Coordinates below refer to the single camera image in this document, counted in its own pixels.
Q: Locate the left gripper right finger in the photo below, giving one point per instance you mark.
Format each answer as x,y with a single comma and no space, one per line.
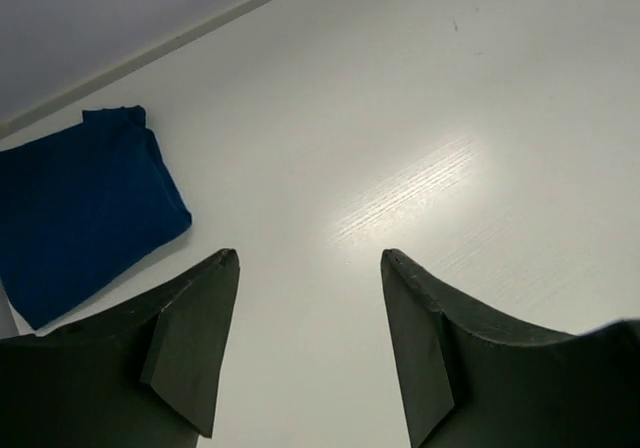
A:
473,376

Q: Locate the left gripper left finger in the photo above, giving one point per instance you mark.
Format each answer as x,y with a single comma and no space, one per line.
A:
143,373

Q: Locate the blue mickey mouse t-shirt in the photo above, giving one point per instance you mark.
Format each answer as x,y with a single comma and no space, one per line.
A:
81,206

